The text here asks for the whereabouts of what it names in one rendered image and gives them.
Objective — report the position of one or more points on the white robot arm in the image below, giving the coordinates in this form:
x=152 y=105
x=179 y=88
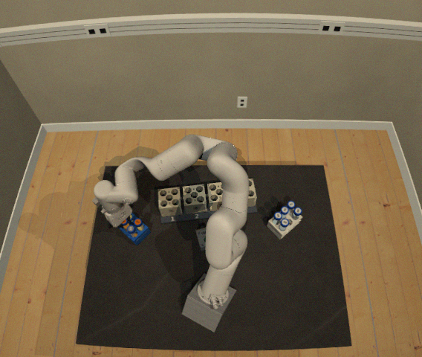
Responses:
x=223 y=227

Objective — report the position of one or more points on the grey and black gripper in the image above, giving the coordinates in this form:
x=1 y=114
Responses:
x=115 y=219

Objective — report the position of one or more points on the blue tube rack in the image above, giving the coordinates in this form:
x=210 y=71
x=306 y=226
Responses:
x=141 y=235

